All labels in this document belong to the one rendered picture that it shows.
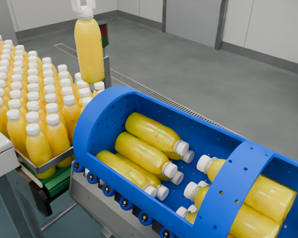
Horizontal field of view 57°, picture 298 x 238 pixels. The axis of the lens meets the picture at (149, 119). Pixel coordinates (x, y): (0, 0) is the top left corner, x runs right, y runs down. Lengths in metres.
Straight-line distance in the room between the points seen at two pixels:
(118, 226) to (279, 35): 3.58
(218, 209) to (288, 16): 3.62
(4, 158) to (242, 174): 0.67
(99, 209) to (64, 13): 4.93
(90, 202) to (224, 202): 0.53
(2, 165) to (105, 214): 0.34
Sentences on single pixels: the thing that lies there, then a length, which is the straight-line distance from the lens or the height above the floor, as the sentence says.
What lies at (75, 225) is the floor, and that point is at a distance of 2.00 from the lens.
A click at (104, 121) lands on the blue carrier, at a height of 1.13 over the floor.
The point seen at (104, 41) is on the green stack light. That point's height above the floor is 1.18.
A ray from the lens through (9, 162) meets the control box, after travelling 0.94.
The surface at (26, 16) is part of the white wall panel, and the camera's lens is 5.35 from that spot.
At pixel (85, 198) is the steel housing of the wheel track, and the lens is 0.98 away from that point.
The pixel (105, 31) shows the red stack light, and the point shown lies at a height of 1.23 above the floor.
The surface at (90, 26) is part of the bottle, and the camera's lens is 0.76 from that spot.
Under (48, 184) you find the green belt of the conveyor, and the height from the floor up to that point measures 0.90.
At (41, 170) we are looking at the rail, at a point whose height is 0.97.
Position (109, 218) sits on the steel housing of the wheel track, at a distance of 0.92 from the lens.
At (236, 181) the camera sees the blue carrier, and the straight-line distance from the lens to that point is 0.56.
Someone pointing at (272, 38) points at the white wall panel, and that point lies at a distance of 4.17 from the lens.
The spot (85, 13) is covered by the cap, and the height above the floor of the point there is 1.44.
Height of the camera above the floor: 1.62
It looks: 35 degrees down
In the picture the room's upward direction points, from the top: straight up
